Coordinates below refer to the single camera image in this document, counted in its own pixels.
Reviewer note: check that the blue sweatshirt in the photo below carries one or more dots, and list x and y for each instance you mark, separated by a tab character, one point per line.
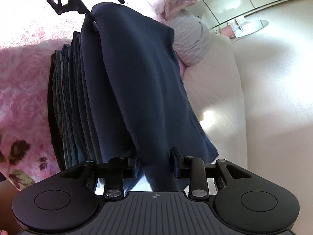
137	78

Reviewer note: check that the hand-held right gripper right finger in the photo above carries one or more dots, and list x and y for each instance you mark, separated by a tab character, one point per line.
175	166

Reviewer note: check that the oval ceiling lamp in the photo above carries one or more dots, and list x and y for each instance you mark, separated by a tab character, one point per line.
254	25

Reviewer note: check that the pink floral blanket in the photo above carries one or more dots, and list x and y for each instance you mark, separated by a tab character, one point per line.
24	78

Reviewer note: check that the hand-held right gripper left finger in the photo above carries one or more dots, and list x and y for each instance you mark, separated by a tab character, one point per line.
136	170

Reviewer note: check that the stack of folded dark clothes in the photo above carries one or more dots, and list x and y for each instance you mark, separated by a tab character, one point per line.
71	102

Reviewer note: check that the rolled striped grey quilt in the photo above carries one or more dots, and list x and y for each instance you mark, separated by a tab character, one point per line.
190	39

